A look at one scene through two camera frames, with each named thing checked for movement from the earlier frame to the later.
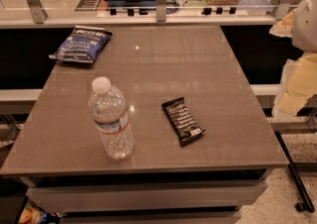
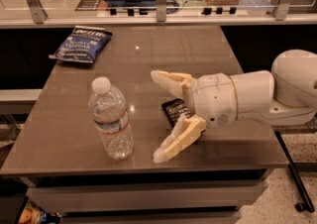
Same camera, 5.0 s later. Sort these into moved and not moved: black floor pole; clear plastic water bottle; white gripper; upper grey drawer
Moved: white gripper
Not moved: black floor pole; clear plastic water bottle; upper grey drawer
